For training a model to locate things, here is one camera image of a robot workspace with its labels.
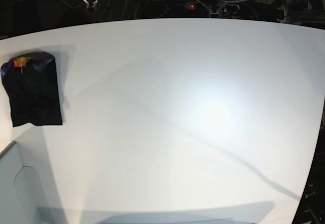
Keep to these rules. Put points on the black T-shirt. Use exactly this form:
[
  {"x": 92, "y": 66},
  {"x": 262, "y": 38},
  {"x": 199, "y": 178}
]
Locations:
[{"x": 30, "y": 81}]

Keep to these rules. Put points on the black power strip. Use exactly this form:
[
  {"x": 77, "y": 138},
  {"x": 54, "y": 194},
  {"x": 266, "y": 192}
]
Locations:
[{"x": 192, "y": 5}]

